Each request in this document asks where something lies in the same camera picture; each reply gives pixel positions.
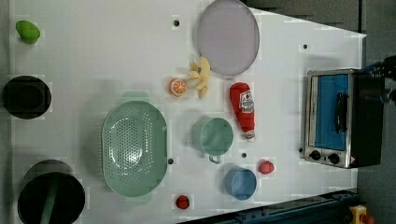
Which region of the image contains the red plush ketchup bottle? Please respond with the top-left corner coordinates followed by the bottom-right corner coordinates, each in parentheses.
top-left (230, 82), bottom-right (255, 142)

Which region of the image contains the lavender round plate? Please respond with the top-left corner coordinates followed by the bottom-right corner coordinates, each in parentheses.
top-left (197, 0), bottom-right (260, 77)

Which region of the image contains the black square container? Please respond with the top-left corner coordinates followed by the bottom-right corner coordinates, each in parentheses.
top-left (2, 76), bottom-right (52, 119)

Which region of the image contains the yellow red clamp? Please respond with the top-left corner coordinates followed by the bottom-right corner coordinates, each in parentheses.
top-left (349, 205), bottom-right (375, 224)

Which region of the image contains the green toy pepper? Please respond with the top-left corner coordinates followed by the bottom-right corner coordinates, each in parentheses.
top-left (16, 21), bottom-right (41, 45)

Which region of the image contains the blue cup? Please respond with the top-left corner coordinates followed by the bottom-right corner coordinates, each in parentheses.
top-left (224, 167), bottom-right (257, 201)

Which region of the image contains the green mug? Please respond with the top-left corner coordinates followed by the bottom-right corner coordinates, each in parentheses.
top-left (191, 116), bottom-right (233, 164)

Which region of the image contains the yellow plush banana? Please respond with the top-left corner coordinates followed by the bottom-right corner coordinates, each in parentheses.
top-left (187, 57), bottom-right (211, 99)

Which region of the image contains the green perforated strainer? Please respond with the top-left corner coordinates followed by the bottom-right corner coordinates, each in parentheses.
top-left (101, 91), bottom-right (168, 198)

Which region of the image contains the red toy tomato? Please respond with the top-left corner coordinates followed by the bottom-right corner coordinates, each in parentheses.
top-left (259, 161), bottom-right (275, 175)

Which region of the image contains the black round pot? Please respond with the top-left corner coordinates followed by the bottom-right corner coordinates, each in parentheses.
top-left (18, 160), bottom-right (86, 224)

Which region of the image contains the orange slice toy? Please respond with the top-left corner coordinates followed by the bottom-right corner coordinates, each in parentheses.
top-left (168, 78), bottom-right (188, 97)

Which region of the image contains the silver toaster oven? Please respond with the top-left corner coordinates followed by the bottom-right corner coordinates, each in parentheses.
top-left (304, 69), bottom-right (385, 169)

